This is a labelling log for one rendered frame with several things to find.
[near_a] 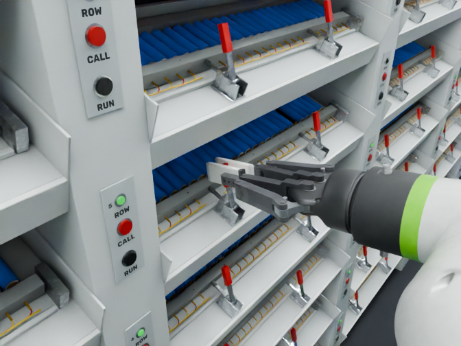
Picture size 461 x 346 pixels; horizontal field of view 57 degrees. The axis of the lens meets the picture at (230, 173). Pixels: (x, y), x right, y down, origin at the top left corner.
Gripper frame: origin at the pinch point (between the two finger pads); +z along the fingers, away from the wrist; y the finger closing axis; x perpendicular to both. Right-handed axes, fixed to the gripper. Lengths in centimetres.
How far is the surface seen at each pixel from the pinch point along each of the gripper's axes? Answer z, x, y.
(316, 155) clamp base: 0.6, -7.2, 25.7
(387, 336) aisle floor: 4, -99, 77
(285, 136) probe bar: 5.2, -2.7, 22.3
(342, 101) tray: 4.4, -2.0, 44.4
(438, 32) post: 5, 2, 115
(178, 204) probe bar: 4.8, -3.2, -6.7
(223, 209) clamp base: 1.4, -5.9, -1.0
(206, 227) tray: 1.8, -7.3, -4.7
